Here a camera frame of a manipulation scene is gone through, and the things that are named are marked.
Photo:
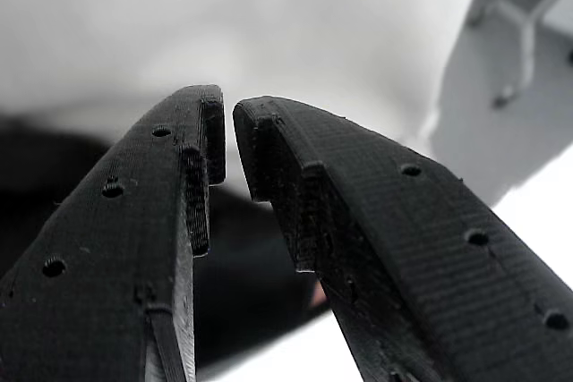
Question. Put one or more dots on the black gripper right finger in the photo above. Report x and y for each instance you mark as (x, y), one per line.
(425, 265)

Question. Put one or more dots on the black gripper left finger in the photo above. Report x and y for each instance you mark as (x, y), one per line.
(112, 243)

